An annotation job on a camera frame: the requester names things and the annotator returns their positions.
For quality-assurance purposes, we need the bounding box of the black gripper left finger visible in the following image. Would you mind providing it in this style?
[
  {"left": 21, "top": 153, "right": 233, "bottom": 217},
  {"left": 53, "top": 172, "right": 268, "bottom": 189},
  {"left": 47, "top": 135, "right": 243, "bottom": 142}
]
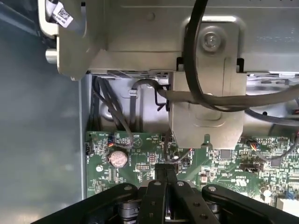
[{"left": 30, "top": 164, "right": 168, "bottom": 224}]

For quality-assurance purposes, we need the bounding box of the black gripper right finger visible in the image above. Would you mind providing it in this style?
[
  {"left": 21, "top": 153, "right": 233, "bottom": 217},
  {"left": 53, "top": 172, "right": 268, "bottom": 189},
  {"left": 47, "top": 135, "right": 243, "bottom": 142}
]
[{"left": 167, "top": 164, "right": 299, "bottom": 224}]

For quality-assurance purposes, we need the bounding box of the green motherboard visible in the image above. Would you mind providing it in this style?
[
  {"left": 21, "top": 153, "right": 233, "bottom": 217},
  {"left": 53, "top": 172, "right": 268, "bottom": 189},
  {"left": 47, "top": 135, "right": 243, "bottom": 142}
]
[{"left": 85, "top": 130, "right": 299, "bottom": 212}]

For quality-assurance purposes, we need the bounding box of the silver coin cell battery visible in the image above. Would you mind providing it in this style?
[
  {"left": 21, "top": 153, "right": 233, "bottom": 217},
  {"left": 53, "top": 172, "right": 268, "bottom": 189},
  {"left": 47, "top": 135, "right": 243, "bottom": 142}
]
[{"left": 108, "top": 149, "right": 129, "bottom": 168}]

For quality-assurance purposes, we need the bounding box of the white board connector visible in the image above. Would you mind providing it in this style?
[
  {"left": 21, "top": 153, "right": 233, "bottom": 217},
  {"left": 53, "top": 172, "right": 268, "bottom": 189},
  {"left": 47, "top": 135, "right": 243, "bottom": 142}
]
[{"left": 275, "top": 193, "right": 299, "bottom": 210}]

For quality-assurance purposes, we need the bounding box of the dark grey PC case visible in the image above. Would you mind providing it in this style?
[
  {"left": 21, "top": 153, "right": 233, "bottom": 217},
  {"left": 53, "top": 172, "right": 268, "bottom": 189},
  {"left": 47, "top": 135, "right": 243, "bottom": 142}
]
[{"left": 0, "top": 0, "right": 299, "bottom": 206}]

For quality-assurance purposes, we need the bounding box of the grey metal disk bay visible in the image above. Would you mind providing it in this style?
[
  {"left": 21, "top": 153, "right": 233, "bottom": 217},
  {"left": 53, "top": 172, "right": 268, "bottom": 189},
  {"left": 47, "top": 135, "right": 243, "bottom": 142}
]
[{"left": 38, "top": 0, "right": 299, "bottom": 150}]

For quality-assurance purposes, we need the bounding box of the dark grey wire bundle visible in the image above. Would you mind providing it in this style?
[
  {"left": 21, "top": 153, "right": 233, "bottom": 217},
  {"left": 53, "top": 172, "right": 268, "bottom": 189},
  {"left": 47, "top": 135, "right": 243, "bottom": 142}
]
[{"left": 92, "top": 76, "right": 135, "bottom": 150}]

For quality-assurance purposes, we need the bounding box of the grey sleeved cable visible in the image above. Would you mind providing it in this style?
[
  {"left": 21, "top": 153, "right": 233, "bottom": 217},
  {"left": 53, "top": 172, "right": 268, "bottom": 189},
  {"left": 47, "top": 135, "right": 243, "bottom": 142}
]
[{"left": 161, "top": 83, "right": 299, "bottom": 112}]

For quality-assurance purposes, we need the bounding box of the black wire clip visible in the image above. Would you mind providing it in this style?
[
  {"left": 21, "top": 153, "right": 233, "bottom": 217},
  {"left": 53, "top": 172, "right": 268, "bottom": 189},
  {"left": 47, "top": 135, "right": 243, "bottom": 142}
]
[{"left": 154, "top": 85, "right": 171, "bottom": 112}]

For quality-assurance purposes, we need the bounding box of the thick black cable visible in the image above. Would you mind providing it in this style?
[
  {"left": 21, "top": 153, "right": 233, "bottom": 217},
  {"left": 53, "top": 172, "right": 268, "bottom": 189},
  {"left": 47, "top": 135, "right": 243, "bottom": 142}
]
[{"left": 184, "top": 0, "right": 210, "bottom": 105}]

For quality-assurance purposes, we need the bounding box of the grey cable with white label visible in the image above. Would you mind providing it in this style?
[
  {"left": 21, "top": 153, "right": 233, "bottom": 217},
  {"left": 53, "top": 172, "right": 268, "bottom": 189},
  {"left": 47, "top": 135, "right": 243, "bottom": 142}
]
[{"left": 43, "top": 0, "right": 88, "bottom": 32}]

